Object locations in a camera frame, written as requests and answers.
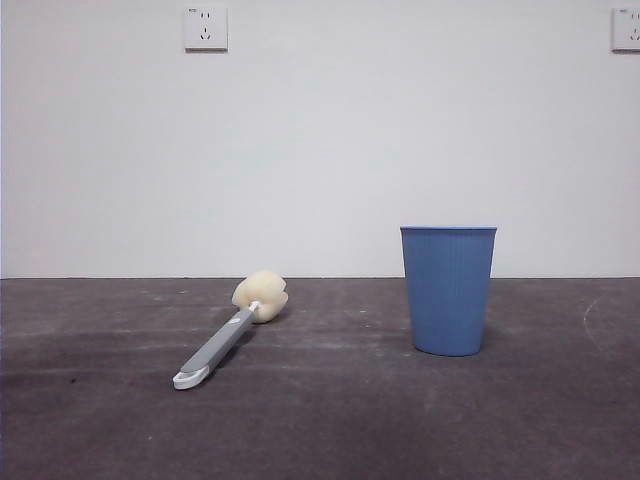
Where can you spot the white wall socket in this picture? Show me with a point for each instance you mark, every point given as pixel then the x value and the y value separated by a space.
pixel 627 30
pixel 206 29

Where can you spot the blue ribbed plastic cup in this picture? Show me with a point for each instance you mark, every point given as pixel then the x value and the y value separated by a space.
pixel 449 295

